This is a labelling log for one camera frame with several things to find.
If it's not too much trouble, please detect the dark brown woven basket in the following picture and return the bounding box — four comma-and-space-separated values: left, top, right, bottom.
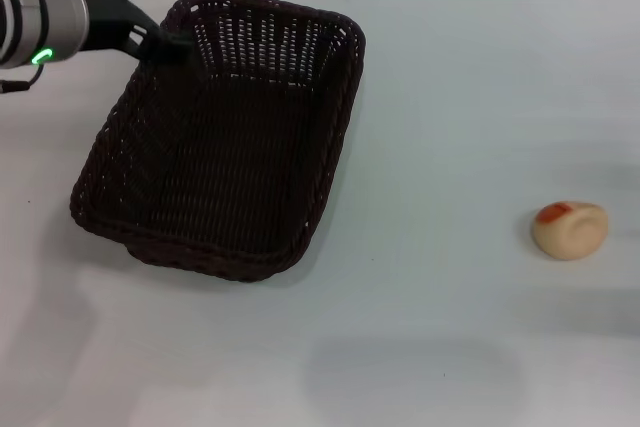
69, 0, 367, 284

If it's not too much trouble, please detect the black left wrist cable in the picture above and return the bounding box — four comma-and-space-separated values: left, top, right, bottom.
0, 64, 47, 94

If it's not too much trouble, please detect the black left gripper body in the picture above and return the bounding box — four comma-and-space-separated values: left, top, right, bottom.
67, 0, 165, 62

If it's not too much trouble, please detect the shell-shaped beige bread roll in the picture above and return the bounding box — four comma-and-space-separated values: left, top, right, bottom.
531, 201, 610, 262

